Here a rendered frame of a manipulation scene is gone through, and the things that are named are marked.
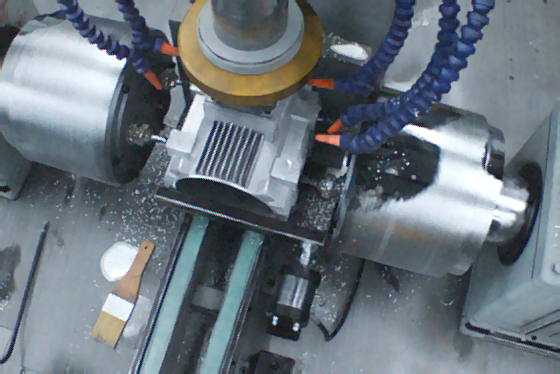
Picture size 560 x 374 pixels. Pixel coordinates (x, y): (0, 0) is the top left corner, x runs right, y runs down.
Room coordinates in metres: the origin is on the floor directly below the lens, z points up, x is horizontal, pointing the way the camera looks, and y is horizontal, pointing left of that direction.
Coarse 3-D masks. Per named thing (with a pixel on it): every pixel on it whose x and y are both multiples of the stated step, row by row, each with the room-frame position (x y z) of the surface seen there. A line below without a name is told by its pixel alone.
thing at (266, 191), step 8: (304, 88) 0.48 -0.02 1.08; (176, 160) 0.35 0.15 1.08; (184, 160) 0.35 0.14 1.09; (176, 168) 0.34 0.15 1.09; (184, 168) 0.34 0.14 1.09; (184, 176) 0.33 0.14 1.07; (264, 184) 0.32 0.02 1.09; (272, 184) 0.32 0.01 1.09; (256, 192) 0.31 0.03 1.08; (264, 192) 0.31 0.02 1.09; (272, 192) 0.31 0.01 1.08; (264, 200) 0.31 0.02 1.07; (272, 200) 0.30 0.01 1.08
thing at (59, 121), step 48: (0, 48) 0.52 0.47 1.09; (48, 48) 0.48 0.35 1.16; (96, 48) 0.48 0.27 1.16; (0, 96) 0.42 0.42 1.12; (48, 96) 0.41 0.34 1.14; (96, 96) 0.41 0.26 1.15; (144, 96) 0.46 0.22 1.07; (48, 144) 0.36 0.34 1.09; (96, 144) 0.35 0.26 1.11; (144, 144) 0.38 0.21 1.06
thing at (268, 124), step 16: (208, 96) 0.42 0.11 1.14; (288, 96) 0.45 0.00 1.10; (208, 112) 0.41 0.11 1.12; (224, 112) 0.40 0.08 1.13; (240, 112) 0.40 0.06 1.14; (256, 112) 0.41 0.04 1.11; (272, 112) 0.40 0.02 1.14; (240, 128) 0.40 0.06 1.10; (256, 128) 0.39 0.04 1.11; (272, 128) 0.39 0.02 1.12
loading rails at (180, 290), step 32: (192, 224) 0.31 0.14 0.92; (192, 256) 0.26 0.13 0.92; (256, 256) 0.27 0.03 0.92; (160, 288) 0.20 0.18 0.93; (192, 288) 0.22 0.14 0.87; (256, 288) 0.22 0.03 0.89; (160, 320) 0.15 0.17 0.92; (224, 320) 0.16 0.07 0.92; (160, 352) 0.10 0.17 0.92; (224, 352) 0.11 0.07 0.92
